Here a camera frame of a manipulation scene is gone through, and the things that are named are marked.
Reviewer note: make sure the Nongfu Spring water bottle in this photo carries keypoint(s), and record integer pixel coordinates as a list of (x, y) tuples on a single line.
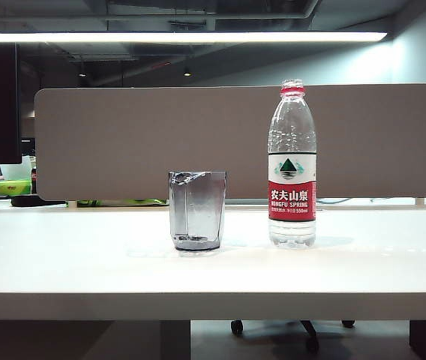
[(291, 195)]

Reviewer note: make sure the clear grey glass mug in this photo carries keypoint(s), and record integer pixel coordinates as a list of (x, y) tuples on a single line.
[(198, 210)]

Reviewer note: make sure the small dark cola bottle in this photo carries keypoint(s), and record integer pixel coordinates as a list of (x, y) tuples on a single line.
[(33, 182)]

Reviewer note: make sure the green flat packet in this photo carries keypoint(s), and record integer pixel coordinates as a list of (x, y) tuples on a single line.
[(123, 202)]

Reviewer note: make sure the grey-brown desk partition panel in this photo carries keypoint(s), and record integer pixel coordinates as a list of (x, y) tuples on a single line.
[(123, 142)]

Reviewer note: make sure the long ceiling light strip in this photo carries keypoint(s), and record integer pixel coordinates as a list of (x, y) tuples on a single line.
[(160, 36)]

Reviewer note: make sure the black monitor base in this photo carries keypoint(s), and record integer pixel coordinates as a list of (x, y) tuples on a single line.
[(35, 201)]

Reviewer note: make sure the black office chair base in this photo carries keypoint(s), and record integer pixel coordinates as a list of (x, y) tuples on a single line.
[(310, 332)]

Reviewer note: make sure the white tissue paper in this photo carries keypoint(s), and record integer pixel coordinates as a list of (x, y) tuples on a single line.
[(16, 168)]

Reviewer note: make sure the green tissue box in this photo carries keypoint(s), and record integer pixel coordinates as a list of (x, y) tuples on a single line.
[(12, 186)]

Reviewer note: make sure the white partition bracket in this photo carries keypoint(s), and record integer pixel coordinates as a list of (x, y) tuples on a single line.
[(71, 204), (419, 201)]

